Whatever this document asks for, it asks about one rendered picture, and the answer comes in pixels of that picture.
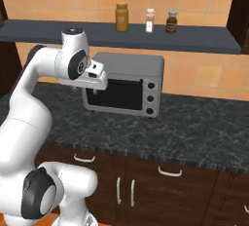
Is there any white drawer handle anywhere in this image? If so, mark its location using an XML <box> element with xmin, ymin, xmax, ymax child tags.
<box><xmin>158</xmin><ymin>166</ymin><xmax>184</xmax><ymax>178</ymax></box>
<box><xmin>73</xmin><ymin>153</ymin><xmax>97</xmax><ymax>164</ymax></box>

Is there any dark brown jar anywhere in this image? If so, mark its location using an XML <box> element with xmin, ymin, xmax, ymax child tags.
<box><xmin>165</xmin><ymin>10</ymin><xmax>178</xmax><ymax>35</ymax></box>

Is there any dark wood cupboard door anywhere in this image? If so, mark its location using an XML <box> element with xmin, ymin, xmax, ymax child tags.
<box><xmin>124</xmin><ymin>172</ymin><xmax>216</xmax><ymax>226</ymax></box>
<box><xmin>85</xmin><ymin>167</ymin><xmax>126</xmax><ymax>226</ymax></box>

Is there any dark wood tall cupboard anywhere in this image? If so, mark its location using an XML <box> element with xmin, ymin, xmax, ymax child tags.
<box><xmin>0</xmin><ymin>0</ymin><xmax>24</xmax><ymax>98</ymax></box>

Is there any dark wood corner cupboard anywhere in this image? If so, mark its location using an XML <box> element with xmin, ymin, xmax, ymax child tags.
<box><xmin>201</xmin><ymin>170</ymin><xmax>249</xmax><ymax>226</ymax></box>

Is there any dark blue wall shelf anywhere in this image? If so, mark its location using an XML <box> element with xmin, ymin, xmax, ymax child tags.
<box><xmin>0</xmin><ymin>19</ymin><xmax>243</xmax><ymax>56</ymax></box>

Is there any grey toaster oven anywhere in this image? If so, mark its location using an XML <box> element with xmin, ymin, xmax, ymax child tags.
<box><xmin>81</xmin><ymin>52</ymin><xmax>165</xmax><ymax>120</ymax></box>

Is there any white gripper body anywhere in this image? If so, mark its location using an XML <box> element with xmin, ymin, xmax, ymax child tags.
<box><xmin>59</xmin><ymin>68</ymin><xmax>109</xmax><ymax>92</ymax></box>

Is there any white pink shaker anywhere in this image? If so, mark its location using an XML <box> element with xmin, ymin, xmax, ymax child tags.
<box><xmin>145</xmin><ymin>8</ymin><xmax>156</xmax><ymax>34</ymax></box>

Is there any black toaster oven door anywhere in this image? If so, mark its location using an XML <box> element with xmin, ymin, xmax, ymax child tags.
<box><xmin>85</xmin><ymin>77</ymin><xmax>145</xmax><ymax>112</ymax></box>

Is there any yellow spice jar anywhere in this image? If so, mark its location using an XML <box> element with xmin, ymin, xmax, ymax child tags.
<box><xmin>115</xmin><ymin>2</ymin><xmax>130</xmax><ymax>33</ymax></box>

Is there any white cupboard door handle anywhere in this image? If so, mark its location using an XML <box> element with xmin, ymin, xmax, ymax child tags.
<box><xmin>116</xmin><ymin>176</ymin><xmax>123</xmax><ymax>206</ymax></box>
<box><xmin>129</xmin><ymin>178</ymin><xmax>136</xmax><ymax>208</ymax></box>

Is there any dark wood wall cupboard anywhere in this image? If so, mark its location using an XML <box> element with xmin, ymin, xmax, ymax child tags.
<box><xmin>226</xmin><ymin>0</ymin><xmax>249</xmax><ymax>55</ymax></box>

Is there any dark wood drawer front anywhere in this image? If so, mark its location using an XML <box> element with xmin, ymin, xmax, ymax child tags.
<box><xmin>34</xmin><ymin>143</ymin><xmax>126</xmax><ymax>176</ymax></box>
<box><xmin>124</xmin><ymin>155</ymin><xmax>219</xmax><ymax>190</ymax></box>

